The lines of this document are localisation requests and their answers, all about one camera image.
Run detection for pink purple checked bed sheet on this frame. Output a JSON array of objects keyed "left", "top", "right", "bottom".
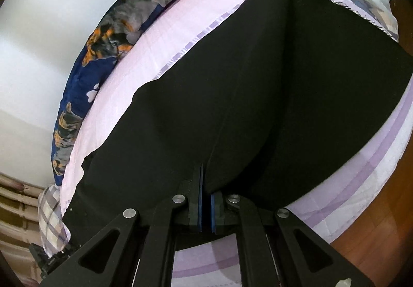
[{"left": 60, "top": 0, "right": 413, "bottom": 287}]

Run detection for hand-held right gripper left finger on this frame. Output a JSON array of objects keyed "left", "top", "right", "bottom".
[{"left": 39, "top": 162, "right": 204, "bottom": 287}]

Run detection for grey plaid pillow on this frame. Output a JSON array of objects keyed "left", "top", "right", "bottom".
[{"left": 38, "top": 184, "right": 72, "bottom": 258}]

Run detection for black pants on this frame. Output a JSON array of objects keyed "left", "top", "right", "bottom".
[{"left": 63, "top": 0, "right": 413, "bottom": 250}]

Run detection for bamboo rack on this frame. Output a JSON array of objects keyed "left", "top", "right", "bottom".
[{"left": 0, "top": 172, "right": 49, "bottom": 287}]

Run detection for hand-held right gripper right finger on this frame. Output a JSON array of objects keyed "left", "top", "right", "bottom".
[{"left": 210, "top": 192, "right": 376, "bottom": 287}]

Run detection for navy dog print blanket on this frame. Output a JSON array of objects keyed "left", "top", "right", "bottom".
[{"left": 52, "top": 0, "right": 202, "bottom": 187}]

